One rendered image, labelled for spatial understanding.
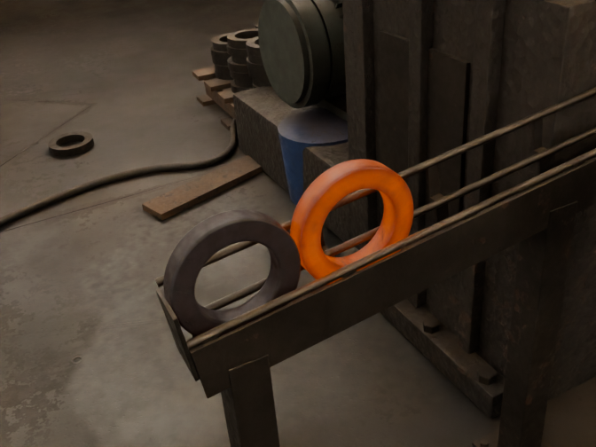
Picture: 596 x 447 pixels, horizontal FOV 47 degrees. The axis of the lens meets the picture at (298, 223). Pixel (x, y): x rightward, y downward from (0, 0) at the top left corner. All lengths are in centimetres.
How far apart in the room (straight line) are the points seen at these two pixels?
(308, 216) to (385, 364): 86
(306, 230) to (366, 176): 11
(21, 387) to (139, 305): 38
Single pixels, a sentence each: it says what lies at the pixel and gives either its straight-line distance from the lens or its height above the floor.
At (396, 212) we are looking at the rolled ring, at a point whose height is 66.
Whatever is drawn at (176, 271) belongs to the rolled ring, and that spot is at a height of 68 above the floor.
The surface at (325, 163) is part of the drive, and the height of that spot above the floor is 24.
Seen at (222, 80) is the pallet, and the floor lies 14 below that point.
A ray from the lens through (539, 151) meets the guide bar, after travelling 120.
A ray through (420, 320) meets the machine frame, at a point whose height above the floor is 7.
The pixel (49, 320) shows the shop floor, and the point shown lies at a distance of 205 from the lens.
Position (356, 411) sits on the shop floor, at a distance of 160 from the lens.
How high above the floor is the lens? 115
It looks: 31 degrees down
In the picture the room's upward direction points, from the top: 5 degrees counter-clockwise
